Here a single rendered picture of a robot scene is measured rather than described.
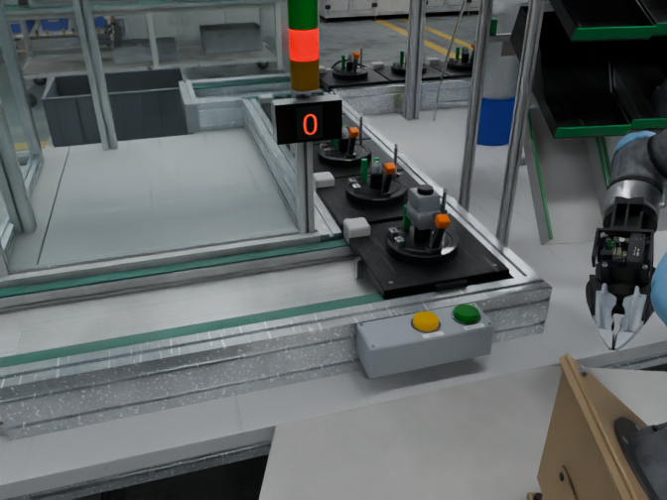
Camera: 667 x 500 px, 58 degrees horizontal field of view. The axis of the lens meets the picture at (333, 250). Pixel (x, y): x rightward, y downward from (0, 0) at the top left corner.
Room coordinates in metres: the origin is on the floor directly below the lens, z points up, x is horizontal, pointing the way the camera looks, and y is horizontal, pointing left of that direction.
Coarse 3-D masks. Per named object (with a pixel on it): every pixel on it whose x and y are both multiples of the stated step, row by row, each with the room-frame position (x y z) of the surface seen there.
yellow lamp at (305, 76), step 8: (296, 64) 1.03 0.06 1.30; (304, 64) 1.03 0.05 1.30; (312, 64) 1.03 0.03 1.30; (296, 72) 1.03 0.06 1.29; (304, 72) 1.03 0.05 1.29; (312, 72) 1.03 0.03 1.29; (296, 80) 1.03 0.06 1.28; (304, 80) 1.03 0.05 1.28; (312, 80) 1.03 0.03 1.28; (296, 88) 1.04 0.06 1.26; (304, 88) 1.03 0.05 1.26; (312, 88) 1.03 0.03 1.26
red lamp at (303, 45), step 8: (296, 32) 1.03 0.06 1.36; (304, 32) 1.03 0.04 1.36; (312, 32) 1.04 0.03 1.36; (296, 40) 1.03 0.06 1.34; (304, 40) 1.03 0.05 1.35; (312, 40) 1.04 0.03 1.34; (296, 48) 1.03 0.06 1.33; (304, 48) 1.03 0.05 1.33; (312, 48) 1.03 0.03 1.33; (296, 56) 1.03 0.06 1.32; (304, 56) 1.03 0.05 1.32; (312, 56) 1.03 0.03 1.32
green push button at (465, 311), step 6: (462, 306) 0.80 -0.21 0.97; (468, 306) 0.80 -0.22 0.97; (456, 312) 0.78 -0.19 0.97; (462, 312) 0.78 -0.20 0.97; (468, 312) 0.78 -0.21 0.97; (474, 312) 0.78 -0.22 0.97; (456, 318) 0.77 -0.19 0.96; (462, 318) 0.77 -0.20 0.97; (468, 318) 0.76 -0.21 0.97; (474, 318) 0.77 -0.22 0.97
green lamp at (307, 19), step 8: (288, 0) 1.04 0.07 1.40; (296, 0) 1.03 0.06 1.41; (304, 0) 1.03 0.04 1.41; (312, 0) 1.04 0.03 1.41; (288, 8) 1.05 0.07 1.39; (296, 8) 1.03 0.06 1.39; (304, 8) 1.03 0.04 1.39; (312, 8) 1.04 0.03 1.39; (288, 16) 1.05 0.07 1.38; (296, 16) 1.03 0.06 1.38; (304, 16) 1.03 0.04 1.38; (312, 16) 1.04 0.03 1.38; (288, 24) 1.05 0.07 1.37; (296, 24) 1.03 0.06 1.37; (304, 24) 1.03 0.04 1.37; (312, 24) 1.04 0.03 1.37
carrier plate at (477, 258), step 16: (384, 224) 1.09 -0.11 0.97; (352, 240) 1.02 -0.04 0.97; (368, 240) 1.02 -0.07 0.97; (384, 240) 1.02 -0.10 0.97; (464, 240) 1.02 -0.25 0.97; (368, 256) 0.96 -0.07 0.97; (384, 256) 0.96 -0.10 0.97; (464, 256) 0.96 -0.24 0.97; (480, 256) 0.96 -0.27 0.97; (368, 272) 0.92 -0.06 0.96; (384, 272) 0.90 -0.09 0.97; (400, 272) 0.90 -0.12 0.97; (416, 272) 0.90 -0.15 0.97; (432, 272) 0.90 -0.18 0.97; (448, 272) 0.90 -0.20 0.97; (464, 272) 0.90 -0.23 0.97; (480, 272) 0.90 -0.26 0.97; (496, 272) 0.90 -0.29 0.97; (384, 288) 0.85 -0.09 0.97; (400, 288) 0.85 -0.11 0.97; (416, 288) 0.86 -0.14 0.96; (432, 288) 0.87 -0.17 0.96
